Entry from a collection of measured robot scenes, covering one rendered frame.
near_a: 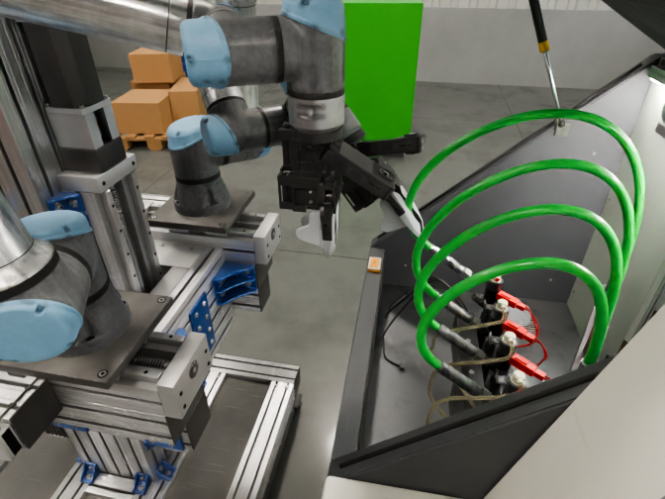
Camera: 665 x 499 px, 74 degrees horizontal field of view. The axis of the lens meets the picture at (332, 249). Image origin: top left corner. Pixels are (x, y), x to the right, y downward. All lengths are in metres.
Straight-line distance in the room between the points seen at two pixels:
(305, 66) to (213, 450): 1.38
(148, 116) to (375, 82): 2.19
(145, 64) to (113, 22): 4.55
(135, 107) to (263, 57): 4.29
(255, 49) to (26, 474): 1.62
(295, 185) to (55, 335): 0.37
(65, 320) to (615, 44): 7.47
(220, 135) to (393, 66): 3.34
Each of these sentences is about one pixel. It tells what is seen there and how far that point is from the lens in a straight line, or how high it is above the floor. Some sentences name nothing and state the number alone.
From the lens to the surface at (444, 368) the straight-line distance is 0.68.
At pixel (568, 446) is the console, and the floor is 1.18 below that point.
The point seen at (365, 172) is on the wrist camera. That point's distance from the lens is 0.62.
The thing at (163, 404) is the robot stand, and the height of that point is 0.94.
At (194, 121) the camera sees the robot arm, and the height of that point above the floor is 1.27.
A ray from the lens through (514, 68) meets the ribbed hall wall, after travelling 7.43.
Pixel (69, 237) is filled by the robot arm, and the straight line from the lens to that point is 0.79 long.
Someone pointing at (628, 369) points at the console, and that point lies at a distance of 0.51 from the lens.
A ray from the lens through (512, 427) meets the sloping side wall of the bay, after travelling 0.60.
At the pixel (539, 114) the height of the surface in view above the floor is 1.42.
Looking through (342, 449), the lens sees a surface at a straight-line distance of 0.78.
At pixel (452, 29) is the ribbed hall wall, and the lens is 7.25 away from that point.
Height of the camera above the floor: 1.61
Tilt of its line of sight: 34 degrees down
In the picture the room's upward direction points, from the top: straight up
